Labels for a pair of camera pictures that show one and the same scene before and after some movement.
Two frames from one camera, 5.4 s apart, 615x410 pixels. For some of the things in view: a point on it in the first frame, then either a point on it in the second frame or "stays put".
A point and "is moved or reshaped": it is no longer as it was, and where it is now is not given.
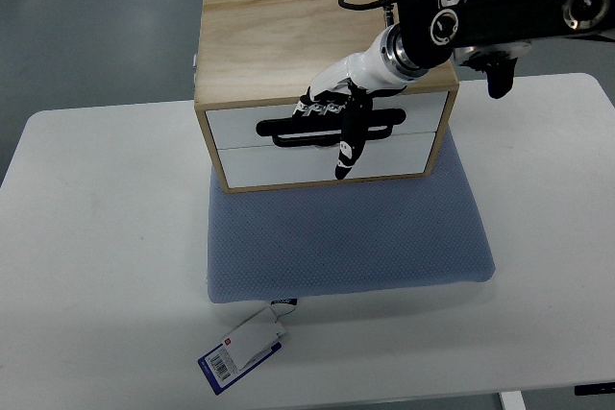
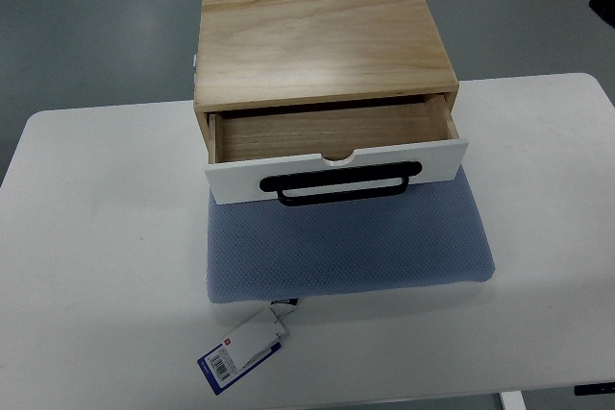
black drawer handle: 273,127 to 282,182
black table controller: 594,389 stays put
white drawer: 235,129 is moved or reshaped
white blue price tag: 247,348 stays put
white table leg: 512,400 stays put
